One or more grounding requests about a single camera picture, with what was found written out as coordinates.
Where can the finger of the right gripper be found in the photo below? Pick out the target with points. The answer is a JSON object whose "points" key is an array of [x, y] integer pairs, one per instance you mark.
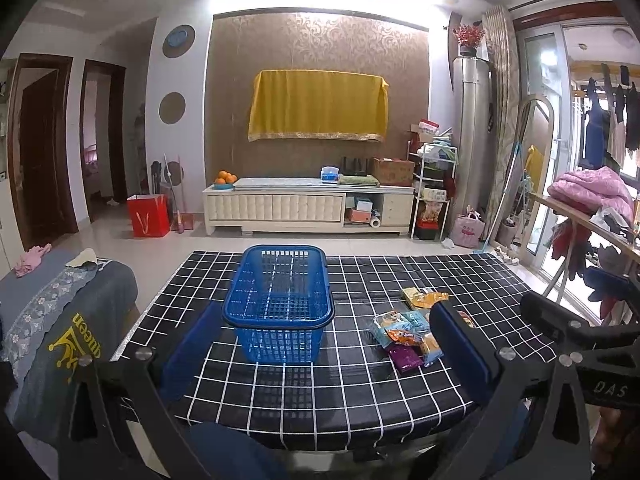
{"points": [[552, 320]]}

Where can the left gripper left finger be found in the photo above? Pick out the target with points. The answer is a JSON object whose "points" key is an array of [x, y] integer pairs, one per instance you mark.
{"points": [[183, 352]]}

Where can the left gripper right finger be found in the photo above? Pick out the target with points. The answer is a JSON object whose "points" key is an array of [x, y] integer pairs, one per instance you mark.
{"points": [[468, 352]]}

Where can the magenta snack packet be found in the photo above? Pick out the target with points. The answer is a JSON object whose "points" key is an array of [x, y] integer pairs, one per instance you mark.
{"points": [[404, 358]]}

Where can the small cartoon pastry packet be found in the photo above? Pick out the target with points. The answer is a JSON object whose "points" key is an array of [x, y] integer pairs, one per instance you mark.
{"points": [[408, 328]]}

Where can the orange snack packet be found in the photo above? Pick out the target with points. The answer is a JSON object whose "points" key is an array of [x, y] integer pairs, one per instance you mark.
{"points": [[422, 298]]}

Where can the black white grid tablecloth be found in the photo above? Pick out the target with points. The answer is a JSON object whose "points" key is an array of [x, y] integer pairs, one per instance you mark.
{"points": [[353, 396]]}

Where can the blue plastic basket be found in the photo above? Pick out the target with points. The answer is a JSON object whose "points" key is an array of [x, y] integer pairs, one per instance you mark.
{"points": [[279, 303]]}

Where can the blue mop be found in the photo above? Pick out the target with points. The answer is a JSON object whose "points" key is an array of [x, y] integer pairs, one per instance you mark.
{"points": [[516, 156]]}

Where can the grey queen print cover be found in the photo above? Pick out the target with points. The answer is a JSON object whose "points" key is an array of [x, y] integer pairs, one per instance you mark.
{"points": [[52, 317]]}

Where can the pink tote bag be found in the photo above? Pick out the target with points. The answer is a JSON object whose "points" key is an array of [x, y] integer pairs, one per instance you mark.
{"points": [[467, 229]]}

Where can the pink quilt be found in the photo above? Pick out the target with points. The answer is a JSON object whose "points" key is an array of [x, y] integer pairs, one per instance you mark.
{"points": [[593, 190]]}

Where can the red paper bag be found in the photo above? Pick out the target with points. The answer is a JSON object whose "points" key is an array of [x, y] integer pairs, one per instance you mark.
{"points": [[148, 215]]}

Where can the cream TV cabinet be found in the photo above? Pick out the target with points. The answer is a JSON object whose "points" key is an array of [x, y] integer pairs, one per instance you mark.
{"points": [[308, 206]]}

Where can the plate of oranges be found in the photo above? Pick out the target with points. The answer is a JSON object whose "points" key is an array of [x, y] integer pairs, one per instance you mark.
{"points": [[225, 180]]}

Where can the white metal shelf rack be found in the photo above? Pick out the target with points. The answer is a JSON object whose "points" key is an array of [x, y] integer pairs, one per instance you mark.
{"points": [[435, 161]]}

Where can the pink cloth on sofa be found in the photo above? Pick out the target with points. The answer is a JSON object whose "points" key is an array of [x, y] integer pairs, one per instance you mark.
{"points": [[30, 260]]}

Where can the brown cardboard box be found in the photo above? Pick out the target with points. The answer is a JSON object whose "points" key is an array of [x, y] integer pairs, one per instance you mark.
{"points": [[392, 171]]}

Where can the green folded cloth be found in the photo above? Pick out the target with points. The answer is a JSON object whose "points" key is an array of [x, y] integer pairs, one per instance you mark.
{"points": [[367, 180]]}

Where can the blue tissue box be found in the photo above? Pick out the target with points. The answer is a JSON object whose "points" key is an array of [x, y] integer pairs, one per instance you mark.
{"points": [[330, 174]]}

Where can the silver standing air conditioner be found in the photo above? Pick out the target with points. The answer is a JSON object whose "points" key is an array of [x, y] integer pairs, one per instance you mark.
{"points": [[470, 132]]}

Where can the yellow cloth cover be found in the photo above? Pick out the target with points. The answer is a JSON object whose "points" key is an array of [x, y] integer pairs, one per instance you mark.
{"points": [[318, 105]]}

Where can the red flower pot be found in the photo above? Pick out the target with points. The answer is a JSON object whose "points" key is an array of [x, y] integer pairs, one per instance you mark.
{"points": [[469, 38]]}

